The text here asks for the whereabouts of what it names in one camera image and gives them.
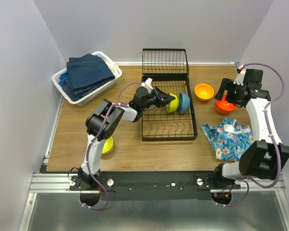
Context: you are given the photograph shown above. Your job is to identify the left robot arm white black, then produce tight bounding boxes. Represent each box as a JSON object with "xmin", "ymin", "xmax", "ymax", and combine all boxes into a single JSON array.
[{"xmin": 78, "ymin": 86, "xmax": 175, "ymax": 190}]

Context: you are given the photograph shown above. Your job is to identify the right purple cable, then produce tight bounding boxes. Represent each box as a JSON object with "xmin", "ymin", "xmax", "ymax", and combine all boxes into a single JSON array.
[{"xmin": 214, "ymin": 63, "xmax": 286, "ymax": 207}]

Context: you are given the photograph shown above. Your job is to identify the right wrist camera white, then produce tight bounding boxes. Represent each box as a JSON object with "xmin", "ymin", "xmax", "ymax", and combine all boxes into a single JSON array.
[{"xmin": 234, "ymin": 65, "xmax": 246, "ymax": 86}]

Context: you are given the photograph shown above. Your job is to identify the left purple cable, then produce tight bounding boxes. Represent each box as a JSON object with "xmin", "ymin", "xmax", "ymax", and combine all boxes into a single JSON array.
[{"xmin": 81, "ymin": 82, "xmax": 145, "ymax": 210}]

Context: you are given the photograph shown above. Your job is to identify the blue floral cloth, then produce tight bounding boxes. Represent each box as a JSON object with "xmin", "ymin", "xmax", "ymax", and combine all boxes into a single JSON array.
[{"xmin": 201, "ymin": 117, "xmax": 254, "ymax": 162}]

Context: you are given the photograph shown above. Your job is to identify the yellow orange bowl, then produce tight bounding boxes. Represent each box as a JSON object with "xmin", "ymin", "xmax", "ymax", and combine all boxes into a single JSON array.
[{"xmin": 195, "ymin": 83, "xmax": 214, "ymax": 102}]

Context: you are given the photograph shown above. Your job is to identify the lime bowl ribbed white outside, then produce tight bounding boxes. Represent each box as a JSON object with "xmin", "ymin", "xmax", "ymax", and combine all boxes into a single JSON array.
[{"xmin": 102, "ymin": 137, "xmax": 114, "ymax": 155}]

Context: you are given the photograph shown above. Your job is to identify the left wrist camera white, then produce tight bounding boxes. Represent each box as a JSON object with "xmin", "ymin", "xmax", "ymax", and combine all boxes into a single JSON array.
[{"xmin": 141, "ymin": 78, "xmax": 154, "ymax": 94}]

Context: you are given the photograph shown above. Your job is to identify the black wire dish rack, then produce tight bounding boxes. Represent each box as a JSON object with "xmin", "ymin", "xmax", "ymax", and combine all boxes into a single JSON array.
[{"xmin": 142, "ymin": 48, "xmax": 197, "ymax": 141}]

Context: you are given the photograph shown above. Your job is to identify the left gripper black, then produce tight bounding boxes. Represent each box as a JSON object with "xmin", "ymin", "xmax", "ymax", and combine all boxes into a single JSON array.
[{"xmin": 141, "ymin": 87, "xmax": 175, "ymax": 110}]

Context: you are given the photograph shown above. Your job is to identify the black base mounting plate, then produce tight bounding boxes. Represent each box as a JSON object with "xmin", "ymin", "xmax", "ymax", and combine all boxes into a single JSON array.
[{"xmin": 69, "ymin": 171, "xmax": 240, "ymax": 202}]

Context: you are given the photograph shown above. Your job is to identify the white plastic basket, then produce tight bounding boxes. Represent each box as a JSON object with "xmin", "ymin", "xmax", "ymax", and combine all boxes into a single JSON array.
[{"xmin": 52, "ymin": 51, "xmax": 122, "ymax": 107}]

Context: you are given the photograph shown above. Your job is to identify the folded dark blue towels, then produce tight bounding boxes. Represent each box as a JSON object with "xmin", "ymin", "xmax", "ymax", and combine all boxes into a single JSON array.
[{"xmin": 59, "ymin": 53, "xmax": 115, "ymax": 101}]

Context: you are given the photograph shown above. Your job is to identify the red orange bowl stack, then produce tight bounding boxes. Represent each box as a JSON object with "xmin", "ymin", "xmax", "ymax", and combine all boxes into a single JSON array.
[{"xmin": 215, "ymin": 94, "xmax": 236, "ymax": 115}]

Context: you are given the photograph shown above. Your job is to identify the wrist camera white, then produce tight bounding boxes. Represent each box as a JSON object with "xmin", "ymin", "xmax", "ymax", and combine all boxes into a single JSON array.
[
  {"xmin": 234, "ymin": 65, "xmax": 246, "ymax": 86},
  {"xmin": 141, "ymin": 78, "xmax": 154, "ymax": 94}
]

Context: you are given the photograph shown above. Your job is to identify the blue ceramic bowl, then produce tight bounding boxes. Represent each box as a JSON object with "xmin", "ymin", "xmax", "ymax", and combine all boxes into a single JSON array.
[{"xmin": 178, "ymin": 92, "xmax": 190, "ymax": 114}]

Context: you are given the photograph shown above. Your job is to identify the purple cable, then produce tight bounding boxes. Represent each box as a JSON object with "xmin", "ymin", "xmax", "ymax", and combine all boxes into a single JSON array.
[
  {"xmin": 214, "ymin": 63, "xmax": 286, "ymax": 207},
  {"xmin": 81, "ymin": 82, "xmax": 145, "ymax": 210}
]

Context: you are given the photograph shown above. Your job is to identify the lime green plain bowl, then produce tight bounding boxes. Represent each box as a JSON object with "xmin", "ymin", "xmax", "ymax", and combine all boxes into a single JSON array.
[{"xmin": 166, "ymin": 93, "xmax": 179, "ymax": 113}]

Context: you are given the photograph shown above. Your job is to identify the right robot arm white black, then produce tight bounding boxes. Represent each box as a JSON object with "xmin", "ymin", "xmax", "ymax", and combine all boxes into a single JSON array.
[{"xmin": 212, "ymin": 65, "xmax": 289, "ymax": 189}]

